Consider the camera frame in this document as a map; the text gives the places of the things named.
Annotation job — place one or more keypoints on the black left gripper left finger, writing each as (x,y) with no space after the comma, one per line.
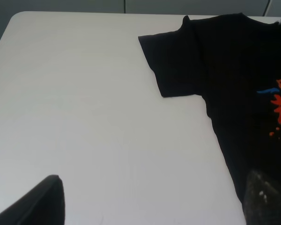
(42,205)

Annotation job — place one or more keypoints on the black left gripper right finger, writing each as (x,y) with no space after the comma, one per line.
(262,200)

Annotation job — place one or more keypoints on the black printed t-shirt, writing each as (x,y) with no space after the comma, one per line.
(234,63)

